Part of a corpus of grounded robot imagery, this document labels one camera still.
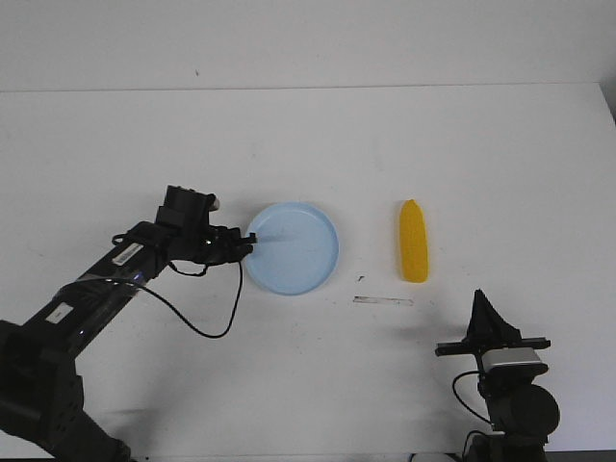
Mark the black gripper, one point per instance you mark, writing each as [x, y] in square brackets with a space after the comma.
[185, 214]
[484, 317]

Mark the light blue round plate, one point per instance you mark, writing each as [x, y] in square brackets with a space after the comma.
[297, 248]

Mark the yellow corn cob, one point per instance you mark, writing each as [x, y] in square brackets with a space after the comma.
[413, 244]

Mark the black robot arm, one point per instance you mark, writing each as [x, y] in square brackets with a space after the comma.
[42, 395]
[521, 414]

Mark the clear tape strip on table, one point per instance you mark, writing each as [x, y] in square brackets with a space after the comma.
[379, 300]

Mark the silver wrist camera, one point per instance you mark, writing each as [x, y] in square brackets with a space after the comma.
[514, 357]

